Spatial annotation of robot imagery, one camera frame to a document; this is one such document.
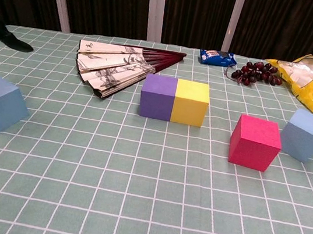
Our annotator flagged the painted paper folding fan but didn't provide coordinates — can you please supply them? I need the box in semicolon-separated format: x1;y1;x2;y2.
71;37;188;111

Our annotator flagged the purple foam cube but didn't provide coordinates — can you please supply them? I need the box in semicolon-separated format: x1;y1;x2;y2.
137;72;180;122

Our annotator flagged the magenta foam cube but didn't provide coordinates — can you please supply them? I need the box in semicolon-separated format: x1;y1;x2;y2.
225;112;287;175

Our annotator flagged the green checked tablecloth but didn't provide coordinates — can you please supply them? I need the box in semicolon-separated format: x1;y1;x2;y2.
0;17;313;234

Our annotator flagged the blue snack packet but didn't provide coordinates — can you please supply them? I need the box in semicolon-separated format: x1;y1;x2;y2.
197;47;240;70

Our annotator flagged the yellow foam cube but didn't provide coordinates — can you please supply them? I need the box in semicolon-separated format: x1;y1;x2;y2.
169;77;213;128

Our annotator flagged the dark red grape bunch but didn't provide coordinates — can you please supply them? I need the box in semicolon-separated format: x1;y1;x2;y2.
223;56;286;91

